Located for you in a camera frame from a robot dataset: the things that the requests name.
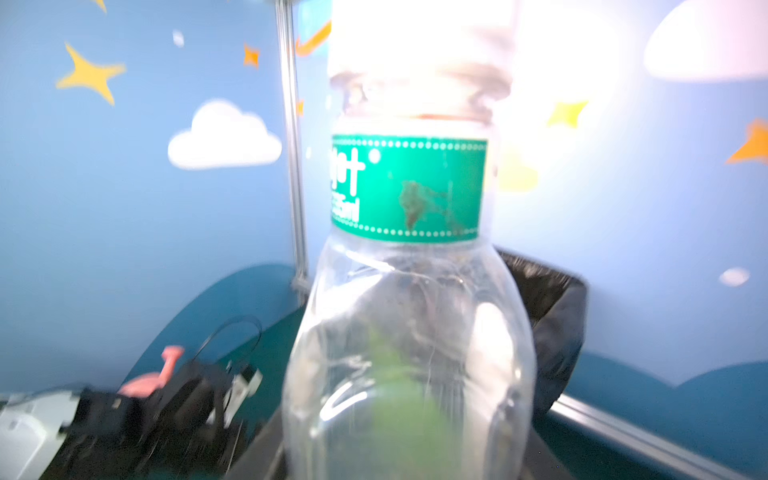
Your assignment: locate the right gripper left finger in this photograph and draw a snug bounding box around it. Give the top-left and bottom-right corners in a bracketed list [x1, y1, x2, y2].
[223, 407, 288, 480]

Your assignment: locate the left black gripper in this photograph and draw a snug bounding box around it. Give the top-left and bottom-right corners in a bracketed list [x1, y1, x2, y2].
[42, 361, 246, 479]

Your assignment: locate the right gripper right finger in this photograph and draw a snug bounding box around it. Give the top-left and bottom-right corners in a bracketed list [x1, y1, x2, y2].
[518, 430, 575, 480]

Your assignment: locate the small clear green-cap bottle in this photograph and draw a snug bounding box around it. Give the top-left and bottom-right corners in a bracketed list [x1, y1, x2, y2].
[281, 1, 536, 479]

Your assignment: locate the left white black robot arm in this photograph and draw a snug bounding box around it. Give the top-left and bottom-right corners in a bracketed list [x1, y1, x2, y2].
[1, 349, 263, 479]

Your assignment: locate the black bin liner bag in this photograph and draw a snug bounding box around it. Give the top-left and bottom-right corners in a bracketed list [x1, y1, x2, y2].
[499, 250, 588, 419]

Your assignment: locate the pink toy watering can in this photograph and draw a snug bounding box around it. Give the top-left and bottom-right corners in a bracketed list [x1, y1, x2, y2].
[118, 345, 185, 398]

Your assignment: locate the aluminium frame back rail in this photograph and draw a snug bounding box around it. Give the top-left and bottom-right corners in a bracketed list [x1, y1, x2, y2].
[550, 394, 750, 480]

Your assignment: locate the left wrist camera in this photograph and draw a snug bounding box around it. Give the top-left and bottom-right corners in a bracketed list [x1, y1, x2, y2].
[224, 366, 263, 426]

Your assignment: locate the aluminium frame corner post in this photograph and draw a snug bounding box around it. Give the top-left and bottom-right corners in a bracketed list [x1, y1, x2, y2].
[275, 0, 311, 294]

